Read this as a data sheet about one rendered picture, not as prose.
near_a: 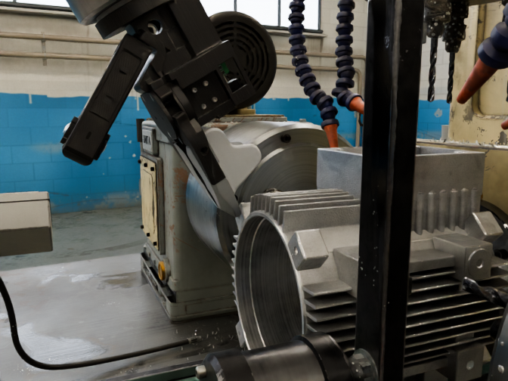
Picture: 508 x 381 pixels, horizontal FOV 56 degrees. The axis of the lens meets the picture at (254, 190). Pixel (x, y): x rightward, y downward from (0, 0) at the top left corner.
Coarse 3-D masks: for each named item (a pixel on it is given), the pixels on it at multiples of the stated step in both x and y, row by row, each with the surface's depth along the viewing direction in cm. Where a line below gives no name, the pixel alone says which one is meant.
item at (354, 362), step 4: (348, 360) 31; (352, 360) 31; (356, 360) 31; (360, 360) 31; (364, 360) 31; (352, 364) 30; (356, 364) 30; (352, 368) 30; (356, 368) 30; (360, 368) 30; (356, 372) 30; (360, 372) 30; (372, 372) 30; (356, 376) 30; (360, 376) 30; (364, 376) 30; (368, 376) 30; (356, 380) 30; (360, 380) 30
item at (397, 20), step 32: (384, 0) 27; (416, 0) 26; (384, 32) 27; (416, 32) 27; (384, 64) 27; (416, 64) 27; (384, 96) 28; (416, 96) 28; (384, 128) 28; (416, 128) 28; (384, 160) 28; (384, 192) 28; (384, 224) 28; (384, 256) 29; (384, 288) 29; (384, 320) 29; (384, 352) 30
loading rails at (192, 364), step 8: (200, 360) 49; (160, 368) 48; (168, 368) 48; (176, 368) 48; (184, 368) 48; (192, 368) 48; (488, 368) 50; (120, 376) 46; (128, 376) 46; (136, 376) 46; (144, 376) 46; (152, 376) 47; (160, 376) 47; (168, 376) 47; (176, 376) 48; (184, 376) 48; (192, 376) 48
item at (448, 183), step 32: (320, 160) 48; (352, 160) 43; (416, 160) 41; (448, 160) 42; (480, 160) 44; (352, 192) 43; (416, 192) 41; (448, 192) 43; (480, 192) 44; (416, 224) 42; (448, 224) 43
